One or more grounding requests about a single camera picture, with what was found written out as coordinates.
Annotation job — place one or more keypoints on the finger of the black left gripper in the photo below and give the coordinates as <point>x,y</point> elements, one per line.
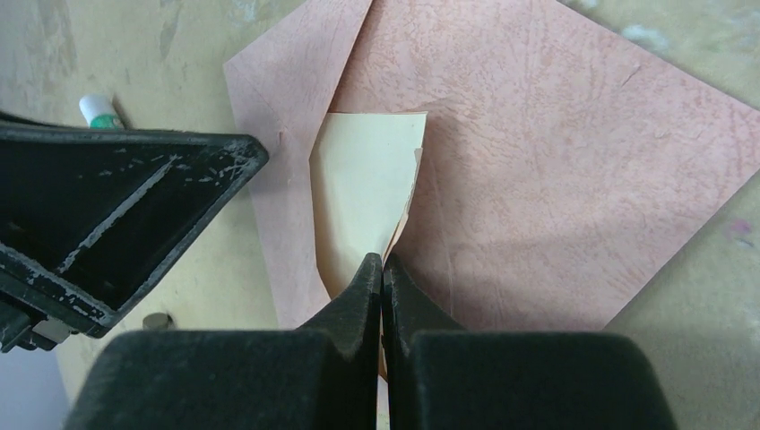
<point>93,219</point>

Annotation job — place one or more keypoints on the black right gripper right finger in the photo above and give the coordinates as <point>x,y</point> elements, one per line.
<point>442,376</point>

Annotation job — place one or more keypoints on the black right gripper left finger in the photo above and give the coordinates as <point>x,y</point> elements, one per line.
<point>322,375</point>

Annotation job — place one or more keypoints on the white green glue stick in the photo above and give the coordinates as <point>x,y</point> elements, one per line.
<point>99,112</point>

